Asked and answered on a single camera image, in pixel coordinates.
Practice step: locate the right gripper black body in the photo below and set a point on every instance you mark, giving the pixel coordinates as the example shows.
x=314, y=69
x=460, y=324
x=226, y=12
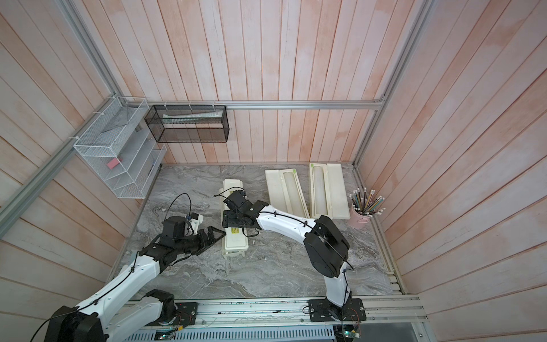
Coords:
x=233, y=221

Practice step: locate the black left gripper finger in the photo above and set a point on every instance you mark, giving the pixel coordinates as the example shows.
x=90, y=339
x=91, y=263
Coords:
x=212, y=234
x=203, y=246

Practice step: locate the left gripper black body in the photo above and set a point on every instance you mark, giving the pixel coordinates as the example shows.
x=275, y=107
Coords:
x=188, y=244

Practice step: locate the cream dispenser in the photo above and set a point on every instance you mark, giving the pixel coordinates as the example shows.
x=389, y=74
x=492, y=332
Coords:
x=277, y=189
x=235, y=243
x=337, y=200

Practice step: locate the plastic wrap roll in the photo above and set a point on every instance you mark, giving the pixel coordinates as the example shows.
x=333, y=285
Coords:
x=297, y=204
x=320, y=191

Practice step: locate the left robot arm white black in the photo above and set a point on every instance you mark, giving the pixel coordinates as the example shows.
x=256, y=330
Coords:
x=104, y=316

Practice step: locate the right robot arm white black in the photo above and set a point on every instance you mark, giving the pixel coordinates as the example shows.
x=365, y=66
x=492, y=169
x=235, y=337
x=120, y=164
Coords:
x=325, y=245

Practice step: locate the pink eraser block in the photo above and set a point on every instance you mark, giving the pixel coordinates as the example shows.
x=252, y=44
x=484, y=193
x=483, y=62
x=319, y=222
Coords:
x=113, y=163

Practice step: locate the pencil holder with pencils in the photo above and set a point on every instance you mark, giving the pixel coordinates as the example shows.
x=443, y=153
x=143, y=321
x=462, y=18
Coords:
x=365, y=204

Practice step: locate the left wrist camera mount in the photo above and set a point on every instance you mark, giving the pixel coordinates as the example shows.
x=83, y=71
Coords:
x=195, y=220

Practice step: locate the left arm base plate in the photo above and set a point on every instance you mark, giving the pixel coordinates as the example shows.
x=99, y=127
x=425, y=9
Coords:
x=177, y=315

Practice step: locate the white wire mesh shelf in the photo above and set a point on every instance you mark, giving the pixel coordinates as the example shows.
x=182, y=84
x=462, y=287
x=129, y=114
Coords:
x=115, y=132

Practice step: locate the black wire mesh basket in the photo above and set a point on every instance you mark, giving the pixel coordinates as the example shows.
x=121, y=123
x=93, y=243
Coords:
x=188, y=123

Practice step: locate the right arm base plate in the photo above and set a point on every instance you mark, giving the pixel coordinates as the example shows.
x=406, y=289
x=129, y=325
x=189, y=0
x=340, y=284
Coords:
x=321, y=310

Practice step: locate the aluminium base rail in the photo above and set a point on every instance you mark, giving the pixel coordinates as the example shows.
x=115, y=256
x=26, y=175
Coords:
x=225, y=313

